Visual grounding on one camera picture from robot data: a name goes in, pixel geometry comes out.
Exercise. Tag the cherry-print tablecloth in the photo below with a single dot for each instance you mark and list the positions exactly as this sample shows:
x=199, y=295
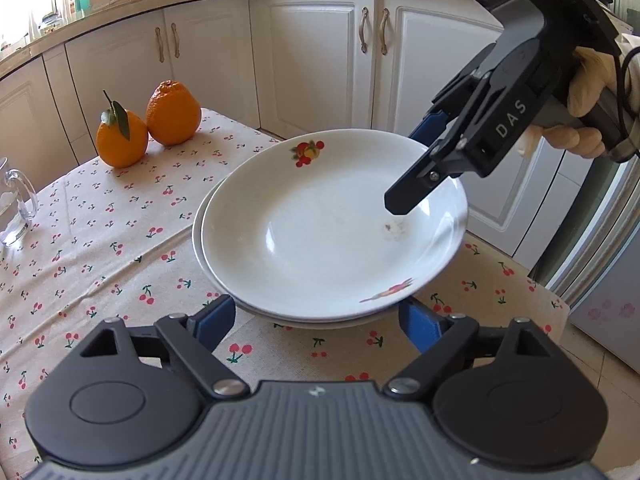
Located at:
x=110, y=243

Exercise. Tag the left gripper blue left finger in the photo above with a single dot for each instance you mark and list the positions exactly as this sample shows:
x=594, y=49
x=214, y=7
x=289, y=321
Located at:
x=191, y=340

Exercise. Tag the right gloved hand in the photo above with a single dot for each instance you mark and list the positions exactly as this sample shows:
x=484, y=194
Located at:
x=596, y=72

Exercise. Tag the bumpy orange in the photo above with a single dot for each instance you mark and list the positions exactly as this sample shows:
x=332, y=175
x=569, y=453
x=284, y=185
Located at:
x=173, y=114

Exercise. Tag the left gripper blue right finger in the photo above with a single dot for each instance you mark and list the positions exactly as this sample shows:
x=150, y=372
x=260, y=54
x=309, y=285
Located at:
x=445, y=345

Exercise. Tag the glass water mug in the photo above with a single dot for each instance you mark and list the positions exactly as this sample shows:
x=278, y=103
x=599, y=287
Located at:
x=19, y=203

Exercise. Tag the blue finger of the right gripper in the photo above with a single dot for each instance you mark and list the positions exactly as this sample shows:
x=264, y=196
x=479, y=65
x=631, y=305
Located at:
x=425, y=179
x=458, y=105

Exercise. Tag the orange with leaf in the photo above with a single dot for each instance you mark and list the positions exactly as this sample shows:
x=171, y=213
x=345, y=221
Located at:
x=122, y=137

